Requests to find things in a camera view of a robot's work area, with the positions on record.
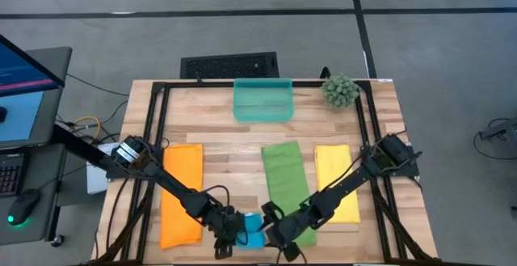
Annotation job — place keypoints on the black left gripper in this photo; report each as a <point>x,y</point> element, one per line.
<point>226,225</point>

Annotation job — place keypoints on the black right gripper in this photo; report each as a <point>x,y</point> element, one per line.
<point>291,227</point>

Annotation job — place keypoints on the blue microfiber towel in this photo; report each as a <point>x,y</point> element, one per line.
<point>254,239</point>

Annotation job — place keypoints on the green microfiber towel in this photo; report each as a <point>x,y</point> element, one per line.
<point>282,169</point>

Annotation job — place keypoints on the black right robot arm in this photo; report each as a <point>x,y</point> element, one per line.
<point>347,181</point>

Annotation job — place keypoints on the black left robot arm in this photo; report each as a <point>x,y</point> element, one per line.
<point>173,183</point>

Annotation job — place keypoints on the yellow microfiber towel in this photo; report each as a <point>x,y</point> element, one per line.
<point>347,211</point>

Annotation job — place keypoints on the orange microfiber towel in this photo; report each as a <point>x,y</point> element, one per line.
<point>182,177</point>

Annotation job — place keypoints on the teal translucent plastic basket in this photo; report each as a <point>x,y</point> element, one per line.
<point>262,100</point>

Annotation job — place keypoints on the green potted plant white pot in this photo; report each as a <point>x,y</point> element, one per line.
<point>340,92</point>

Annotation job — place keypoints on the white box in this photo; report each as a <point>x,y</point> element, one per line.
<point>97,177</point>

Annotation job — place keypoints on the black floor vent grate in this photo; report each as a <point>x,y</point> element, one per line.
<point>228,64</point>

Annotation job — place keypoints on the grey desk cart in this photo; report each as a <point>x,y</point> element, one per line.
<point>44,217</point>

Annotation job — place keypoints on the black mouse green light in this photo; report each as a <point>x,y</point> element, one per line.
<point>23,207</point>

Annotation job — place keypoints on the black keyboard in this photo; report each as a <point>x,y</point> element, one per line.
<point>9,175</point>

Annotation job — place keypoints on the desktop monitor blue screen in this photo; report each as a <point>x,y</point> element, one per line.
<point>24,108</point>

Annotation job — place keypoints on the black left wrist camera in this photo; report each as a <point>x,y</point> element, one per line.
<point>223,250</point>

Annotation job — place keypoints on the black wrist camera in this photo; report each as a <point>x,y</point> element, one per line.
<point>223,250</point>
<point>291,253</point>

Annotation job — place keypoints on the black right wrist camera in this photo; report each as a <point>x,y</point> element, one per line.
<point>291,253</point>

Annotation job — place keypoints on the black metal table frame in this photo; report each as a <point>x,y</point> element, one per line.
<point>202,84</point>

